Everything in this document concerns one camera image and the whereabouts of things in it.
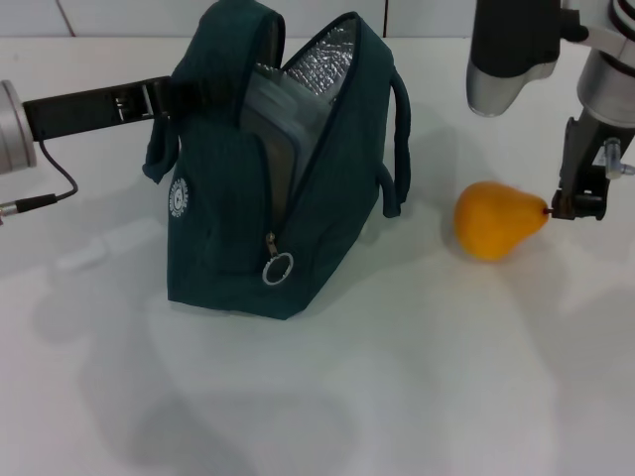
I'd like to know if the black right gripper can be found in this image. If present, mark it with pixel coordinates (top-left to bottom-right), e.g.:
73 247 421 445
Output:
548 111 627 223

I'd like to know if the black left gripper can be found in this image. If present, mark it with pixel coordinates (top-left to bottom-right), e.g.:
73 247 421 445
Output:
22 73 244 146

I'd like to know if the orange-yellow pear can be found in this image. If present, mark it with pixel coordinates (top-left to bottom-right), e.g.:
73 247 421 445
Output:
453 180 553 263

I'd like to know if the dark teal zippered lunch bag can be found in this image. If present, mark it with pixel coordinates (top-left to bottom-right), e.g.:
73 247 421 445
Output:
142 0 413 322

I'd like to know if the grey right arm cable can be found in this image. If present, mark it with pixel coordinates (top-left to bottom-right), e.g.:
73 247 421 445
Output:
602 138 635 178

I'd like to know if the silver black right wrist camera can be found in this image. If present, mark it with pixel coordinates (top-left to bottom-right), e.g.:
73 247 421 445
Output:
465 0 589 118

